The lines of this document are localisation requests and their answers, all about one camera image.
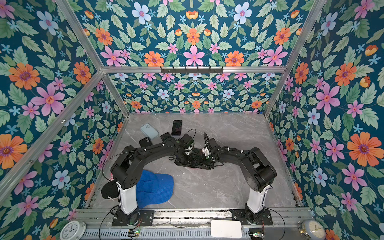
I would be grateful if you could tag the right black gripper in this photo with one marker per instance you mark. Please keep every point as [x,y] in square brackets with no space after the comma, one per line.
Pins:
[202,164]

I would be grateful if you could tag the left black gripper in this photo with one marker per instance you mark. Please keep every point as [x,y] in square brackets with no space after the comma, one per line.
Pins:
[179,163]

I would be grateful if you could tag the pink-edged smartphone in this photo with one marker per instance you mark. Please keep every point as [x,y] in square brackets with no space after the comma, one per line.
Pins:
[195,156]

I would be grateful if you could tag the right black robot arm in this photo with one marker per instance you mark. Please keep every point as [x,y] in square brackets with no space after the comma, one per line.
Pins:
[256,168]

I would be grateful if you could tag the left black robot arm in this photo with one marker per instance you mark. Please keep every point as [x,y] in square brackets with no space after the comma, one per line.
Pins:
[128,168]

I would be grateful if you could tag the black phone case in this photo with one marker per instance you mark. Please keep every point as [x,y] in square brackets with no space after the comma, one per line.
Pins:
[145,142]

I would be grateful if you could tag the light blue phone case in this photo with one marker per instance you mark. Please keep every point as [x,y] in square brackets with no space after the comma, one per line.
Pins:
[149,131]

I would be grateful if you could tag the silver-edged smartphone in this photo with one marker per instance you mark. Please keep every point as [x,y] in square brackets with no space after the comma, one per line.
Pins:
[165,136]

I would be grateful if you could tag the blue-edged smartphone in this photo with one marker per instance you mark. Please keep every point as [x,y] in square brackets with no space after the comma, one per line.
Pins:
[177,128]

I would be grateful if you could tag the blue baseball cap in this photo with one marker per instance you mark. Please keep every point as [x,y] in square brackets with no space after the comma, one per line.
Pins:
[154,189]

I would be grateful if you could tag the white rectangular box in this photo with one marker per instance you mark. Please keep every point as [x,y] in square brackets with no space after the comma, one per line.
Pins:
[226,229]

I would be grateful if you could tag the black plush toy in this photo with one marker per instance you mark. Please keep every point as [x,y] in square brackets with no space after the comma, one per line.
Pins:
[110,190]

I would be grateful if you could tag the silver alarm clock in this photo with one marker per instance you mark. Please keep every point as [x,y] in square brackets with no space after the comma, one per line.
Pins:
[311,230]

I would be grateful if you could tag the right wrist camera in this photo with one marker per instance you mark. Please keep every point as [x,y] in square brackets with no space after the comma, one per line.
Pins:
[206,151]

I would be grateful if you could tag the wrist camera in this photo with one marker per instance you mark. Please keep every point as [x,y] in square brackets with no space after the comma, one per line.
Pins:
[206,151]
[187,142]

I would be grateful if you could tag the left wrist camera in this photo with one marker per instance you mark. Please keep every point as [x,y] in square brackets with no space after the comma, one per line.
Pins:
[187,142]

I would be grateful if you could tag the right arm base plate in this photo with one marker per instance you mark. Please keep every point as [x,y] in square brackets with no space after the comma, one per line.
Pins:
[264,217]

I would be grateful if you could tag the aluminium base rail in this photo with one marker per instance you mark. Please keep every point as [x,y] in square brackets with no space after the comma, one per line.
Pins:
[189,224]

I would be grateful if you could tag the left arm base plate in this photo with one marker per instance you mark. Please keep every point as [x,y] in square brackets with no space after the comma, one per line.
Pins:
[136,218]

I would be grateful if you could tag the black hook rail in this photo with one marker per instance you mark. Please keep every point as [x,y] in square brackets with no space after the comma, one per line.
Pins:
[191,70]

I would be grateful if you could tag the white wall clock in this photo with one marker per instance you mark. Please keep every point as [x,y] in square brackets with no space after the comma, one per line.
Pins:
[73,230]

